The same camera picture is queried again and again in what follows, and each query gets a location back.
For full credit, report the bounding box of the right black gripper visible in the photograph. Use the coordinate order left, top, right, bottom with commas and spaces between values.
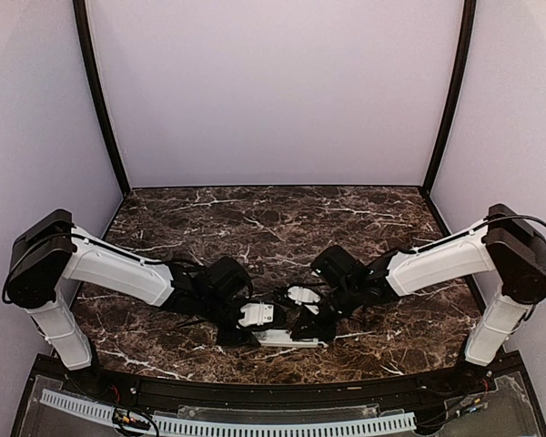
290, 282, 360, 343

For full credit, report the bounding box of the white remote control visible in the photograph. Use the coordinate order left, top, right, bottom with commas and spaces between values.
254, 330, 325, 349

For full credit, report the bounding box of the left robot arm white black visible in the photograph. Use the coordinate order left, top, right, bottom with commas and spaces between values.
2, 209, 258, 397

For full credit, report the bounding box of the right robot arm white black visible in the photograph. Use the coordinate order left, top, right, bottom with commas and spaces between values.
290, 204, 546, 395

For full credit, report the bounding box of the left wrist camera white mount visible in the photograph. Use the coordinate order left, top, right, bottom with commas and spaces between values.
238, 302, 275, 328

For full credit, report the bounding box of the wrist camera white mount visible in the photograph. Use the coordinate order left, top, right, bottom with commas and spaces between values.
276, 285, 322, 312
238, 302, 275, 328

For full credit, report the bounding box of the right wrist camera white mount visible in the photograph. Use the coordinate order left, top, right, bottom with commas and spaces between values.
276, 285, 322, 312

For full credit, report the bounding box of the black front rail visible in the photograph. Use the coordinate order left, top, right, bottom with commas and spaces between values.
65, 369, 484, 411

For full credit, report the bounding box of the white slotted cable duct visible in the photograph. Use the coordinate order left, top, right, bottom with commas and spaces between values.
39, 389, 416, 436

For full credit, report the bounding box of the right black frame post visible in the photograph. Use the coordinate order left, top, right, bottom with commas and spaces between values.
421, 0, 477, 197

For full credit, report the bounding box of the black frame post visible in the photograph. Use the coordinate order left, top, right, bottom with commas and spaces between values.
72, 0, 131, 197
421, 0, 477, 197

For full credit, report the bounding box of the left black frame post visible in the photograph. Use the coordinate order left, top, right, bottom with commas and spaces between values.
72, 0, 131, 197

